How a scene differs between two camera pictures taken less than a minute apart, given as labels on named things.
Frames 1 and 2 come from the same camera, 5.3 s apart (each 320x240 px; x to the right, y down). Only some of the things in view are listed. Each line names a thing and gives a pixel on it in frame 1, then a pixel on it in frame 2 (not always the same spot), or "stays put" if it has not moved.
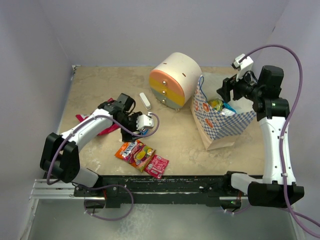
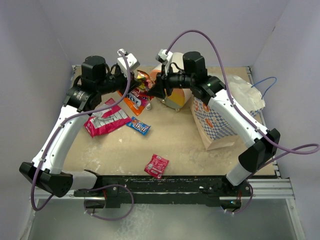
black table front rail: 164,191 stays put
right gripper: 229,83 → 163,81
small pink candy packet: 156,166 stays put
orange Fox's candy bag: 136,153 → 136,97
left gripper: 126,137 → 133,82
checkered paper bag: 217,128 stays put
